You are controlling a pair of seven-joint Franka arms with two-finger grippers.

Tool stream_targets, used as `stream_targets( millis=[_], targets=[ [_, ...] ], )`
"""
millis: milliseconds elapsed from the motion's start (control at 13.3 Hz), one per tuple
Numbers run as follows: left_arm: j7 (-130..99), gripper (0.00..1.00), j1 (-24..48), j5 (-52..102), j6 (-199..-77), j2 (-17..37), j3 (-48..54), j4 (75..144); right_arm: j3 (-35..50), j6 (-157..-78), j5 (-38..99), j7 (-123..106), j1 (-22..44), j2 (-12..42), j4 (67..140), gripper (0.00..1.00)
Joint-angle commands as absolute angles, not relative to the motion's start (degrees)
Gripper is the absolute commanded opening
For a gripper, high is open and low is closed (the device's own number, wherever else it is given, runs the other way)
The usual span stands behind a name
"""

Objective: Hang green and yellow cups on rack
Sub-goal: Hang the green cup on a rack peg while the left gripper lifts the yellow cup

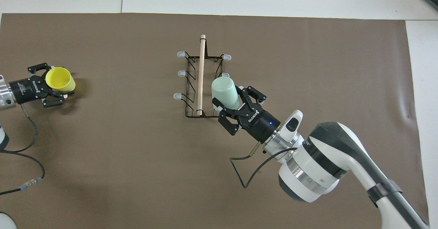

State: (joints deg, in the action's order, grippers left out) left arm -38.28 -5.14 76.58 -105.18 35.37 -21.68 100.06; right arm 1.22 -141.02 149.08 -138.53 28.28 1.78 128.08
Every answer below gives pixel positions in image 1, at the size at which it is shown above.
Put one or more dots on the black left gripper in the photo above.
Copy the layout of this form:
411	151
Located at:
29	90

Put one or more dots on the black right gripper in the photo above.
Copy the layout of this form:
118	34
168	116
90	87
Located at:
260	124

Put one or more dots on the yellow plastic cup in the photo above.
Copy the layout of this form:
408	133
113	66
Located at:
60	78

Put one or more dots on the green plastic cup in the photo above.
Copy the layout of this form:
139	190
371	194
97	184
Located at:
226	92

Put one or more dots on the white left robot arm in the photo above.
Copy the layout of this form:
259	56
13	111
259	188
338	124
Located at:
5	93

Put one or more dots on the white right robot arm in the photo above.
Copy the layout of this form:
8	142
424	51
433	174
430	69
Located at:
325	160

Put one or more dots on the brown paper table mat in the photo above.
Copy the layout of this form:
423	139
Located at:
137	188

